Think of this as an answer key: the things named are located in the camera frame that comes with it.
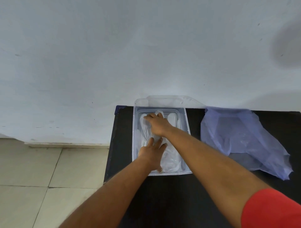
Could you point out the person's left forearm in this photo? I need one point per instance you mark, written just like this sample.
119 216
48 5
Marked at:
112 195

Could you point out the clear plastic container lid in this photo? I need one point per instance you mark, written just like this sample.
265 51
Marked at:
174 101

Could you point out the person's left middle finger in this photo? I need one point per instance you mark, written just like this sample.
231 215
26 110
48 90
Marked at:
159 142

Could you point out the red sleeve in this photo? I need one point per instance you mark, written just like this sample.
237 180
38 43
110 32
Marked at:
275 211

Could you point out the person's right thumb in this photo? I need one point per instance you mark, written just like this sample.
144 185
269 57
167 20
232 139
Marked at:
148 116

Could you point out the person's right hand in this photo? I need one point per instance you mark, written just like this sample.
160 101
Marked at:
160 125

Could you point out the person's left hand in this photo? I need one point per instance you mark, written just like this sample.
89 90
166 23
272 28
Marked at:
150 155

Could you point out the clear plastic bag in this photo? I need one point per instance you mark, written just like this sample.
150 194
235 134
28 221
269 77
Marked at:
172 159

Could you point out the blue plastic bag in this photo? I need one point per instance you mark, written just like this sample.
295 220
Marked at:
242 141

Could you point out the clear plastic container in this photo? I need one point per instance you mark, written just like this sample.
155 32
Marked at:
185 141

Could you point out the person's right forearm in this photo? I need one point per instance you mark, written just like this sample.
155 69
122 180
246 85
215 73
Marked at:
211 169

